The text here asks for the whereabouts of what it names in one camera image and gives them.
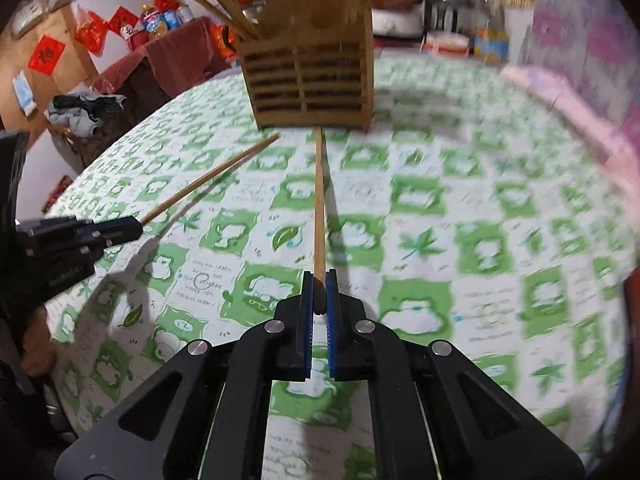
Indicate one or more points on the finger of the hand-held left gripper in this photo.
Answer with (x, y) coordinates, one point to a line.
(70, 249)
(115, 227)

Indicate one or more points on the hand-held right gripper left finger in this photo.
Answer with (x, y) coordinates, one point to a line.
(307, 335)

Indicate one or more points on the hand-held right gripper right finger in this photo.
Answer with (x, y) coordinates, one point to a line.
(334, 335)

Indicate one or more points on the wooden chopstick holder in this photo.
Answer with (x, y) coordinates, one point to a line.
(310, 85)

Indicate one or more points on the person's left hand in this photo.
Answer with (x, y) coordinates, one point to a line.
(40, 340)

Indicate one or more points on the red patterned box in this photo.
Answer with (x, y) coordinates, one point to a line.
(56, 194)

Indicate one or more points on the wicker chair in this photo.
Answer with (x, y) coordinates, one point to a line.
(80, 145)

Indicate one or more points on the pile of dark clothes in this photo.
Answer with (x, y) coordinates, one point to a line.
(82, 112)

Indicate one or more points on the wooden cabinet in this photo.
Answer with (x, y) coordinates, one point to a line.
(65, 90)

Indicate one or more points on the green printed tablecloth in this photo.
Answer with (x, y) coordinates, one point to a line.
(425, 210)

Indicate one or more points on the blue face mask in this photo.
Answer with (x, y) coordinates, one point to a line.
(25, 92)

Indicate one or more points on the red cloth covered side table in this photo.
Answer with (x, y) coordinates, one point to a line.
(180, 60)

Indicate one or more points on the diamond red paper decoration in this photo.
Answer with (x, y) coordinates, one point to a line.
(46, 55)

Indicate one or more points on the crumpled red paper decoration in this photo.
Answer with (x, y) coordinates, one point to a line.
(91, 32)

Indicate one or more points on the square red paper decoration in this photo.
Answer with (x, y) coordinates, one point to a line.
(123, 21)

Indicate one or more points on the clear plastic bag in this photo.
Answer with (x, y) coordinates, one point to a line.
(42, 5)

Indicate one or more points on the white electric cooker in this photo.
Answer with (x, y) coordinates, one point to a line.
(397, 22)

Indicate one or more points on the clear bottle blue label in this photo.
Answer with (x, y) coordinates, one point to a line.
(490, 35)

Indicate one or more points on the glass jar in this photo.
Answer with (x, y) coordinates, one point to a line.
(450, 7)

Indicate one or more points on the pink floral blanket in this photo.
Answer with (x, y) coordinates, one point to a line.
(590, 50)

